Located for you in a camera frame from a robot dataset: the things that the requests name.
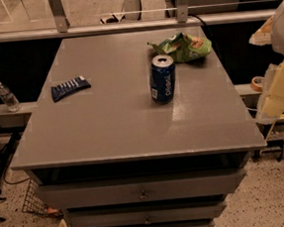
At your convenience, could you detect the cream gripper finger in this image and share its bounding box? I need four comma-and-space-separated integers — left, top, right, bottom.
255, 59, 284, 125
249, 16, 275, 47

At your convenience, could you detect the blue pepsi can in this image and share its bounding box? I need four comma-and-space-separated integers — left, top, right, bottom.
149, 55, 176, 104

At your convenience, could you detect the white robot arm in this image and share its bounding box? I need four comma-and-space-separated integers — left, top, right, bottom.
249, 0, 284, 125

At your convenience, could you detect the blue rxbar blueberry bar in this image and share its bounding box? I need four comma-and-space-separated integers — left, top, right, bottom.
50, 76, 91, 102

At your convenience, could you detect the roll of tape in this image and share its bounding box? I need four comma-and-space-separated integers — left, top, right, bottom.
250, 76, 264, 92

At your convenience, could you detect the green chip bag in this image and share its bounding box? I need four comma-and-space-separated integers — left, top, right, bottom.
148, 33, 212, 63

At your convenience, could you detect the grey drawer cabinet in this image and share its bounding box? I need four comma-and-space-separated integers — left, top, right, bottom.
12, 30, 265, 227

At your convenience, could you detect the clear plastic water bottle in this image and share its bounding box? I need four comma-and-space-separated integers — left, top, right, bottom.
0, 82, 22, 112

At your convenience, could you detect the grey metal railing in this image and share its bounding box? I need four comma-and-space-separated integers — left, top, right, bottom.
0, 0, 283, 43

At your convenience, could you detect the wire basket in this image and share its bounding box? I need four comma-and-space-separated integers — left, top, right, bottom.
22, 180, 63, 218

